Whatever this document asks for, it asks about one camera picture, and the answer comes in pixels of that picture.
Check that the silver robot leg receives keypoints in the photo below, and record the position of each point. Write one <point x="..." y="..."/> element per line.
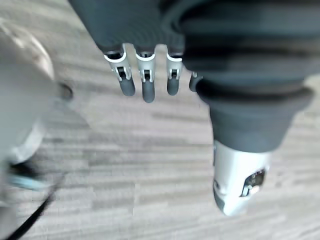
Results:
<point x="22" y="95"/>

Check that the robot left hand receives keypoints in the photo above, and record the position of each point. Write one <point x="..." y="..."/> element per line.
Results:
<point x="225" y="62"/>

